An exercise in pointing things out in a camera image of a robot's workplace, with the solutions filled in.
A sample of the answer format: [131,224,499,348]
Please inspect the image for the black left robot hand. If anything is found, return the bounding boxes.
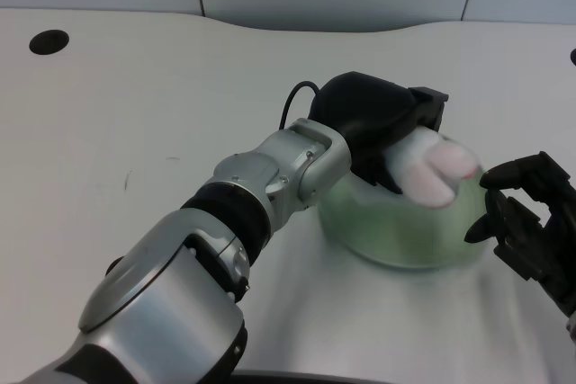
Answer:
[308,71,450,196]

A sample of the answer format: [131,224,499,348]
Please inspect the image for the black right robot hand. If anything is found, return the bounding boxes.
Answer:
[464,151,576,318]

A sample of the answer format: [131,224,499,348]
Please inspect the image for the white rabbit doll pink ears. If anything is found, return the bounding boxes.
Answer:
[382,128,482,210]

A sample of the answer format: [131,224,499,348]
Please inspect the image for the green round plate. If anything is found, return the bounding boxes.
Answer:
[317,131,490,272]

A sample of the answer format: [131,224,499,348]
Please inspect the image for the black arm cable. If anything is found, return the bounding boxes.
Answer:
[279,81,322,129]

